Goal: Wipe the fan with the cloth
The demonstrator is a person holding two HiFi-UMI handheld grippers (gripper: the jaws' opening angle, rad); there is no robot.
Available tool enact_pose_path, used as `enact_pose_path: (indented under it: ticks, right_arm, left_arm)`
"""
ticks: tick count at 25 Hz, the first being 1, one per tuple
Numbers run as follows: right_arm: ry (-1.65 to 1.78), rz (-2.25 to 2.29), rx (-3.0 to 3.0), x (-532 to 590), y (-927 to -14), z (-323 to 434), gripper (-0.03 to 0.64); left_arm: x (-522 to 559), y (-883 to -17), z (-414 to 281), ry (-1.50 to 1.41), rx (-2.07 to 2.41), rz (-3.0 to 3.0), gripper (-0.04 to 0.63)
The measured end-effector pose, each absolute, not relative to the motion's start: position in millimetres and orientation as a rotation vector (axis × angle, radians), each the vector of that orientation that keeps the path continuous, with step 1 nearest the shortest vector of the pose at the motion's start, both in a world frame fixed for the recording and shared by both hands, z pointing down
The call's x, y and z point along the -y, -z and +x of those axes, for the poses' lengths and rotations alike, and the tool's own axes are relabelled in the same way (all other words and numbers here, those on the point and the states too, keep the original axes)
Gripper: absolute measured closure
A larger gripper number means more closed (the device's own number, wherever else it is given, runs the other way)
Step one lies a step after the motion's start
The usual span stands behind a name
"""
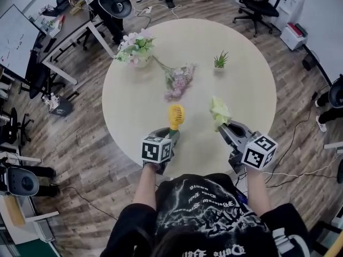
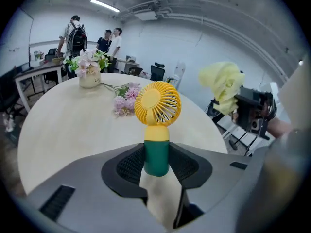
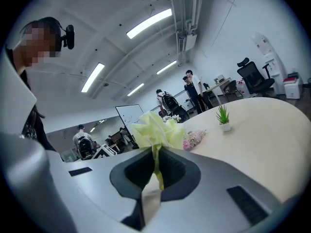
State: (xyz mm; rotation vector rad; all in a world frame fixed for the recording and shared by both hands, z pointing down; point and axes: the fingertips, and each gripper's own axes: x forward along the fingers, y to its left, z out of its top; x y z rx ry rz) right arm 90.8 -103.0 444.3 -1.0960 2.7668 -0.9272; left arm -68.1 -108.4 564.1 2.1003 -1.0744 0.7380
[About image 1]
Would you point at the yellow-green cleaning cloth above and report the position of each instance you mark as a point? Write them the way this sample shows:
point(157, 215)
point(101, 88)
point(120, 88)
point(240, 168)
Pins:
point(219, 111)

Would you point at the dark notebook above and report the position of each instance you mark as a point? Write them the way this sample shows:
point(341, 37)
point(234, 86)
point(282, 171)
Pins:
point(301, 29)

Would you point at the yellow handheld mini fan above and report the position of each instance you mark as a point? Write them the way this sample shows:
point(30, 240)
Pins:
point(176, 115)

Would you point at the black office chair with headrest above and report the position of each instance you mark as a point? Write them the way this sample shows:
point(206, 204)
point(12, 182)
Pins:
point(258, 4)

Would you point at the dark blue waist device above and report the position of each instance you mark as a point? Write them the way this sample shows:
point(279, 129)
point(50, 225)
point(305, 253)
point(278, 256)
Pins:
point(242, 198)

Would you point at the person's left hand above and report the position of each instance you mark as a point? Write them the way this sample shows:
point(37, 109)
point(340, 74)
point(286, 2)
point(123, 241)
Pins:
point(160, 169)

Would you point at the white and red box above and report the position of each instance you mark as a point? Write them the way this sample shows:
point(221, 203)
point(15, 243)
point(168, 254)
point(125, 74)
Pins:
point(57, 25)

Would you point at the white water dispenser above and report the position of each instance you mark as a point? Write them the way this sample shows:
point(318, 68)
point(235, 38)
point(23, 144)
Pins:
point(292, 4)

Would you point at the white power strip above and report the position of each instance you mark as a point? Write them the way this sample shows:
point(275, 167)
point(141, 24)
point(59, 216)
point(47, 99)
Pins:
point(148, 9)

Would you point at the red book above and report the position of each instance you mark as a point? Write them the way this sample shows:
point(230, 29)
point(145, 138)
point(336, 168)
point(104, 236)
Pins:
point(292, 29)

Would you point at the person's right forearm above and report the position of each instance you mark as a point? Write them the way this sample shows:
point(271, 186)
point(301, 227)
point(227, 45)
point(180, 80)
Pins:
point(258, 191)

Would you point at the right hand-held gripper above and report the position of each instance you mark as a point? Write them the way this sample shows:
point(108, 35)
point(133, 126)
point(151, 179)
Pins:
point(257, 154)

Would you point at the rolling whiteboard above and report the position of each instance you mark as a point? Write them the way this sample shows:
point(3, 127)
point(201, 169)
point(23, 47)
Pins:
point(16, 41)

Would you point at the person's black printed shirt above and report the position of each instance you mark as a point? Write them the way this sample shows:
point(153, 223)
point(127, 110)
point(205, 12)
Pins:
point(209, 218)

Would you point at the grey table with white legs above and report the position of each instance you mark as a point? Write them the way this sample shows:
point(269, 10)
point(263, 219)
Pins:
point(67, 28)

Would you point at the black waste bin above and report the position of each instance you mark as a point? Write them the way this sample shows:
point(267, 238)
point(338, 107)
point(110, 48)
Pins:
point(309, 63)

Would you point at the pink artificial flower bunch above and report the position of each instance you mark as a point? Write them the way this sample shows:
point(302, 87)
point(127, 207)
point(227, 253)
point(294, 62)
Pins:
point(178, 80)

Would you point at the black round stand base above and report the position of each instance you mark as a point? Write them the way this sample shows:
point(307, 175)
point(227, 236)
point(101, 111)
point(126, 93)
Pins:
point(340, 171)

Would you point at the green panel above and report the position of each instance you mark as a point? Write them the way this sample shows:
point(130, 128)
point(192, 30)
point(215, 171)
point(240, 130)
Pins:
point(34, 250)

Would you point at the white low box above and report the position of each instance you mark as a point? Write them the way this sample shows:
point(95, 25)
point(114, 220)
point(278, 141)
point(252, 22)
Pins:
point(293, 41)

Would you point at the small potted green plant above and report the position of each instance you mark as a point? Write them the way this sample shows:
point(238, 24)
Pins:
point(220, 61)

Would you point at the person's left forearm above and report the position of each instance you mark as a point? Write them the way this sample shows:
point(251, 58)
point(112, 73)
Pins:
point(146, 189)

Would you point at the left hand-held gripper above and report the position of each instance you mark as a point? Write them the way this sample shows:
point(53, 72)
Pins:
point(155, 150)

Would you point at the black swivel chair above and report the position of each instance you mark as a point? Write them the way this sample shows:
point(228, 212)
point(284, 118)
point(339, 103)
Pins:
point(12, 127)
point(38, 79)

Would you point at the white vase of flowers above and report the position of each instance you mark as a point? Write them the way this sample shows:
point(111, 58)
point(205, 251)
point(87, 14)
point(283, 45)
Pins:
point(136, 48)

